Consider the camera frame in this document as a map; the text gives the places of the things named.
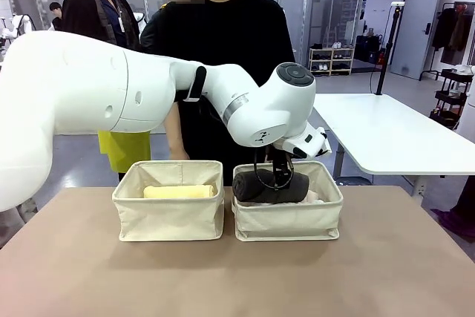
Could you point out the grey towel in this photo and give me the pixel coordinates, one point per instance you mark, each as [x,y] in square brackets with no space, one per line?
[248,187]

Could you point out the black garment rack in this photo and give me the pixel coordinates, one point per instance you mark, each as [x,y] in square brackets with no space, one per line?
[426,68]

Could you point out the person's right hand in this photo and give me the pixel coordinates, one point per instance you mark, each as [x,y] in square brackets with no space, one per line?
[180,154]

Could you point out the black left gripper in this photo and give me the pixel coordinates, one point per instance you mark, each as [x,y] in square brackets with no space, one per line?
[274,153]

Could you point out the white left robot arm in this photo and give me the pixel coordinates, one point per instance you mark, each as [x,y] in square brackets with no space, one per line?
[74,79]

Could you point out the person's right forearm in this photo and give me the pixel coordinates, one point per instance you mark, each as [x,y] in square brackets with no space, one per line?
[174,131]

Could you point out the person in black t-shirt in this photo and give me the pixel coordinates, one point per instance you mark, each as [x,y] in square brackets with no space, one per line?
[241,35]

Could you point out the black camera stand pole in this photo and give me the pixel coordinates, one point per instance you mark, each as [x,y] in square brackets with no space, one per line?
[386,57]

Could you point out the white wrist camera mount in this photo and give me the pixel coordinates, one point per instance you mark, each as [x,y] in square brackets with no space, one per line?
[311,142]

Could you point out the person in orange vest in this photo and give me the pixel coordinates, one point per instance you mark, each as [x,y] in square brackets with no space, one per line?
[152,35]

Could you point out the grey door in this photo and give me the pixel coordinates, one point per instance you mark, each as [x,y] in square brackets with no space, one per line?
[415,35]

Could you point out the black trolley cart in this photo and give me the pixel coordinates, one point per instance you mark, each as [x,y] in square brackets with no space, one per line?
[451,94]

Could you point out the black bags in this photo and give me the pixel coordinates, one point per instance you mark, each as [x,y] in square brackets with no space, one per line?
[365,48]

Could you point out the wooden shoe rack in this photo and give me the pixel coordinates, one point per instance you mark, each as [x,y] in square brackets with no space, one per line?
[332,49]

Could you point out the cream fabric basket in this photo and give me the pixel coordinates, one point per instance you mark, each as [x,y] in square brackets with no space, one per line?
[167,220]
[285,224]

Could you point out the white table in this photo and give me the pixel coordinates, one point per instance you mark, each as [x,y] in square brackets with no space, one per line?
[389,131]

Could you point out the yellow towel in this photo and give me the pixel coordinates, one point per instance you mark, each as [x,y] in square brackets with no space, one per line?
[178,191]

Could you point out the bystander with black hair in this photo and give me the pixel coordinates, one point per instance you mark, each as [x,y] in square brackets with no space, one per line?
[55,16]

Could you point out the hanging dark coat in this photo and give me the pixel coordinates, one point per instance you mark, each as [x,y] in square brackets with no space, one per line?
[445,29]

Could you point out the red fire extinguisher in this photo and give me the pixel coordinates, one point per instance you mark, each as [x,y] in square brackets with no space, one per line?
[382,58]

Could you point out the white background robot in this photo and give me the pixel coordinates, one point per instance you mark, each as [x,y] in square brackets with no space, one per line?
[26,23]

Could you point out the person in yellow apron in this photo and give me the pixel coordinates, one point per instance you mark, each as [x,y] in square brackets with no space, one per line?
[107,16]

